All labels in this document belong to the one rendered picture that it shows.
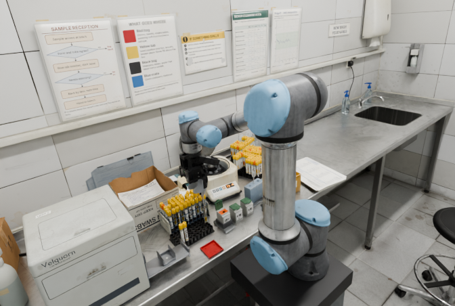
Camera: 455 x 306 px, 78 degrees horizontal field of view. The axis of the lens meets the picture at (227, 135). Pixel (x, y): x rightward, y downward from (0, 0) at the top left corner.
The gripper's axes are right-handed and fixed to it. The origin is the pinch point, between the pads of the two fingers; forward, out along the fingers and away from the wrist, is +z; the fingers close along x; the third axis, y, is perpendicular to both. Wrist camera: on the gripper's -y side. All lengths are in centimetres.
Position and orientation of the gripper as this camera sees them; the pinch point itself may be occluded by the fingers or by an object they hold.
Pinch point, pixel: (202, 191)
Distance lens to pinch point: 121.1
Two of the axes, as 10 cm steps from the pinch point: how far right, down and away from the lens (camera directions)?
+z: 0.7, 9.2, 3.8
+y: -7.9, 2.9, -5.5
